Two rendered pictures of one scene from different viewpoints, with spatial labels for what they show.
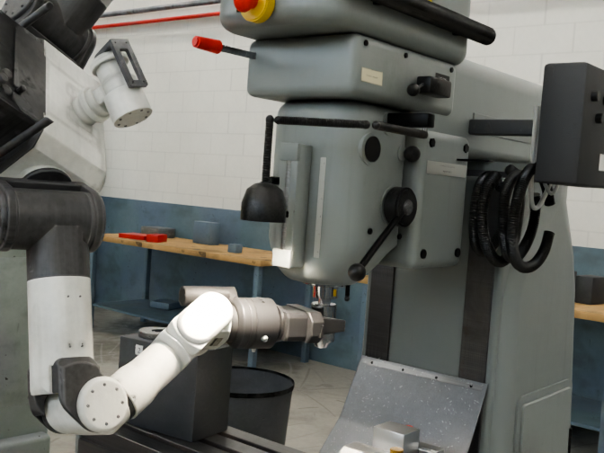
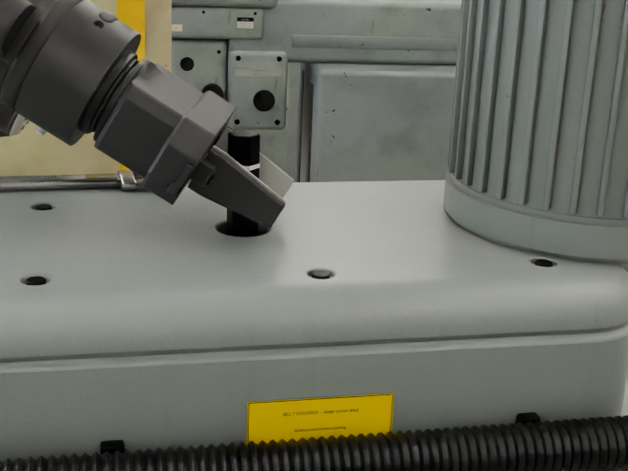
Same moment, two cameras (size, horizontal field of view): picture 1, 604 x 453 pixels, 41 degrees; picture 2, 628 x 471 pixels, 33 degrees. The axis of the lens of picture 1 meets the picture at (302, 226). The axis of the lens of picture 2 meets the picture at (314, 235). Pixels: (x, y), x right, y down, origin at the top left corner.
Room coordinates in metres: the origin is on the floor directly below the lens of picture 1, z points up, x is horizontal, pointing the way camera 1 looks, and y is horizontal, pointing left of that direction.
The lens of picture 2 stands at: (0.95, -0.51, 2.12)
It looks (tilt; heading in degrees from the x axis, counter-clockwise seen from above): 19 degrees down; 38
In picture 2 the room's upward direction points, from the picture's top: 3 degrees clockwise
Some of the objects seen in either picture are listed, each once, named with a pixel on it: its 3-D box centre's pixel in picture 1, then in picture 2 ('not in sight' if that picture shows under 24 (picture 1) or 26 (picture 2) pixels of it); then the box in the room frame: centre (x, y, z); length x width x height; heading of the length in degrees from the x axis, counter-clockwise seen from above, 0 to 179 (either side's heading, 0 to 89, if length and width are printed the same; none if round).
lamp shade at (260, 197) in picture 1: (263, 201); not in sight; (1.28, 0.06, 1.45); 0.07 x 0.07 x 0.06
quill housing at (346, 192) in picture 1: (333, 193); not in sight; (1.46, -0.05, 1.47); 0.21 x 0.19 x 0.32; 51
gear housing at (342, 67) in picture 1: (355, 79); not in sight; (1.49, -0.08, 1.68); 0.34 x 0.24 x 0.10; 141
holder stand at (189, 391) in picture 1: (173, 379); not in sight; (1.73, 0.25, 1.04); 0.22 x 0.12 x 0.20; 58
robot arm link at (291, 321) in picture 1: (278, 324); not in sight; (1.41, 0.03, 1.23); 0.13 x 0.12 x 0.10; 28
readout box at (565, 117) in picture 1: (583, 128); not in sight; (1.48, -0.50, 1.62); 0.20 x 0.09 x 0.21; 141
